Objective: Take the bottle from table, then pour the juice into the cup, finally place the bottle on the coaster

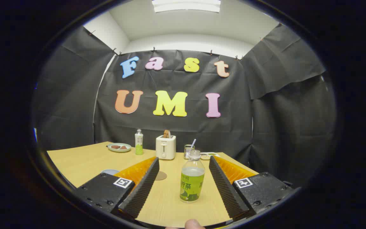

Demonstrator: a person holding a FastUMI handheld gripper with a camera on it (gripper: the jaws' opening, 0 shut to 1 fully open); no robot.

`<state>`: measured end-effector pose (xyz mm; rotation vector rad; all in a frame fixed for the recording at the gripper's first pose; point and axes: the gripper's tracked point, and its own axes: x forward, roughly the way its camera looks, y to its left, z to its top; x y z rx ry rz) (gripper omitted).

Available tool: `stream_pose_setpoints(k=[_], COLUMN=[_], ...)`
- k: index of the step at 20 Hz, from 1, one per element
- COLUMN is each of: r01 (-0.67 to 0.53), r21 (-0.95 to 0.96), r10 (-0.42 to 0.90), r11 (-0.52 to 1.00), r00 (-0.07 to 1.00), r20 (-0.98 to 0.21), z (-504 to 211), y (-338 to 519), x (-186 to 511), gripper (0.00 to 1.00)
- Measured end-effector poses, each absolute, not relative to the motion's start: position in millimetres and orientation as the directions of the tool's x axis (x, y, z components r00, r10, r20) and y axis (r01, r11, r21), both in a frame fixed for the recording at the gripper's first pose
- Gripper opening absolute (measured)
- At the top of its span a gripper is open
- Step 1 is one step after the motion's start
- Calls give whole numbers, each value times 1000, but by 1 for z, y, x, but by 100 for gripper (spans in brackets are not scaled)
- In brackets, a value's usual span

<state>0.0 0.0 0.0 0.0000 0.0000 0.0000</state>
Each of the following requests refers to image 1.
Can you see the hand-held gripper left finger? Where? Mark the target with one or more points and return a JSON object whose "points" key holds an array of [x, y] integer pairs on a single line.
{"points": [[143, 190]]}

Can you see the small capped green white bottle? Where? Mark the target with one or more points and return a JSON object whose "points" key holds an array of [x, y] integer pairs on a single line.
{"points": [[138, 143]]}

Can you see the brown bread slice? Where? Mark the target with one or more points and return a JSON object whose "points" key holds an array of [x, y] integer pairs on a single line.
{"points": [[166, 133]]}

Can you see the white divided seed dish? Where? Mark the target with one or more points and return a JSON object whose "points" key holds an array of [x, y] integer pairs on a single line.
{"points": [[206, 156]]}

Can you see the ceiling light panel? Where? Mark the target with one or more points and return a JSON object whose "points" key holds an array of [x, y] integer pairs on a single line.
{"points": [[186, 5]]}

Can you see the clear juice bottle green label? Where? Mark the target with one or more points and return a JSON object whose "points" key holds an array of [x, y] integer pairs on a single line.
{"points": [[192, 187]]}

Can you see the white straw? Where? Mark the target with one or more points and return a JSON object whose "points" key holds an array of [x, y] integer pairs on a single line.
{"points": [[193, 143]]}

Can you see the wooden table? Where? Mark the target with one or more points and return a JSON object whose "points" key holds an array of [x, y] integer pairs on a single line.
{"points": [[84, 162]]}

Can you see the pale blue cup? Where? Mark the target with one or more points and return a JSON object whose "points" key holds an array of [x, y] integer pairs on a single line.
{"points": [[108, 171]]}

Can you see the round brown coaster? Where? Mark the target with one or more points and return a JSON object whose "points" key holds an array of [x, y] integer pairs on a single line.
{"points": [[161, 175]]}

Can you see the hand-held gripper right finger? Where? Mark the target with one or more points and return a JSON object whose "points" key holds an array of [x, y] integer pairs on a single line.
{"points": [[226, 190]]}

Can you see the white toaster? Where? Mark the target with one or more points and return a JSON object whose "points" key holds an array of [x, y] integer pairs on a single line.
{"points": [[166, 148]]}

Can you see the distant cluttered desk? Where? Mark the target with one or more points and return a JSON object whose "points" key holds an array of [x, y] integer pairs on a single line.
{"points": [[35, 135]]}

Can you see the pale green plate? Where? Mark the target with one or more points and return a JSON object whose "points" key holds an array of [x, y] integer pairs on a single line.
{"points": [[118, 150]]}

